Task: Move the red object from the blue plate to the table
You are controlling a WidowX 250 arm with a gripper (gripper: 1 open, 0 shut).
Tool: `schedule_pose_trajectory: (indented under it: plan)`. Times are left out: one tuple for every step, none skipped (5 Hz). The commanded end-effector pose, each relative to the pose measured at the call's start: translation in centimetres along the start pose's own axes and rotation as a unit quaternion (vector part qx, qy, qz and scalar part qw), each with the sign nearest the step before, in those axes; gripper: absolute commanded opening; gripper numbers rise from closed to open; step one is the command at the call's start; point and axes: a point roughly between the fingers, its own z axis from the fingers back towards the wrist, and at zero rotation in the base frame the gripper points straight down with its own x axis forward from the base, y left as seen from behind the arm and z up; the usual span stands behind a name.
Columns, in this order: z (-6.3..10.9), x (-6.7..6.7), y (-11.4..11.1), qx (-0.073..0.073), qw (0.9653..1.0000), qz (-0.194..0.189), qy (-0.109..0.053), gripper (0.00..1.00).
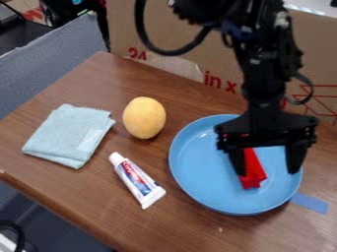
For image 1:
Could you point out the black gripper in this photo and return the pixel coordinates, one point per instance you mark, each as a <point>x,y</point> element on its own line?
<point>266,126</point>

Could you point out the red star-shaped bar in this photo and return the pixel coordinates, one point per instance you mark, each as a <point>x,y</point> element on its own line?
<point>255,174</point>

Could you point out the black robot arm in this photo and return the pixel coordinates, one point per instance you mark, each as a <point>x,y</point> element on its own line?
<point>256,29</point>

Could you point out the blue plate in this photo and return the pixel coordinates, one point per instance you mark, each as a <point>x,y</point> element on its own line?
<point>201,170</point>

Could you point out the blue tape strip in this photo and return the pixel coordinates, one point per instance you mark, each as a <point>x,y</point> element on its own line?
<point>310,203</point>

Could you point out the white toothpaste tube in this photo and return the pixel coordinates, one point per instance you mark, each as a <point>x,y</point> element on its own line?
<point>144,189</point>

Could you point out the brown cardboard box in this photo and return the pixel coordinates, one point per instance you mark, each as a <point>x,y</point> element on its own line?
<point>209,64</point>

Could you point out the yellow round fruit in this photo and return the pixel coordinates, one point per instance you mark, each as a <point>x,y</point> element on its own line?
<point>144,117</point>

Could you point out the light blue folded cloth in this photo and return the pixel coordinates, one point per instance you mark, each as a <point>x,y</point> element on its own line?
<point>69,135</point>

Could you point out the grey fabric partition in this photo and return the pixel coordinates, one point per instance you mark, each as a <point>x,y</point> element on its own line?
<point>33,66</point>

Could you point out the black device in background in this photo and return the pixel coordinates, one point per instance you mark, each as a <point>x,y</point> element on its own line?
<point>61,11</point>

